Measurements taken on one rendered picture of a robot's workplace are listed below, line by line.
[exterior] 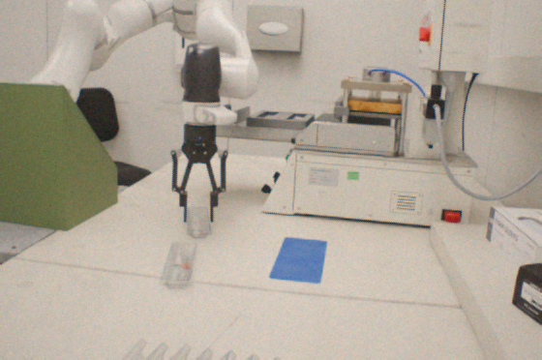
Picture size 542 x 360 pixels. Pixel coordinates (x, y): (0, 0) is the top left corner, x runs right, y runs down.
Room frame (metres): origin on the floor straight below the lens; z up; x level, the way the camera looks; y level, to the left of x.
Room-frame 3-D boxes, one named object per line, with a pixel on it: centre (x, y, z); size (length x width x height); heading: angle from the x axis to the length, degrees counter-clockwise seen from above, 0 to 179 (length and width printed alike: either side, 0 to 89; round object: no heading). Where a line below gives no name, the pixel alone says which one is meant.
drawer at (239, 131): (1.43, 0.02, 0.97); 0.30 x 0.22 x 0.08; 79
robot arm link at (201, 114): (1.11, 0.15, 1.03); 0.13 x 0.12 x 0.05; 10
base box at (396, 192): (1.36, -0.27, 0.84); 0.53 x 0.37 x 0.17; 79
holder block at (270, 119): (1.42, -0.02, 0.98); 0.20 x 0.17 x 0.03; 169
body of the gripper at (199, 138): (1.12, 0.17, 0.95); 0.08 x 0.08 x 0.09
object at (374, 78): (1.35, -0.31, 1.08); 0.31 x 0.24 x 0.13; 169
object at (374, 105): (1.36, -0.28, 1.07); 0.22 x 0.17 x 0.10; 169
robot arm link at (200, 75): (1.17, 0.18, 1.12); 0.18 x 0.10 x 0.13; 2
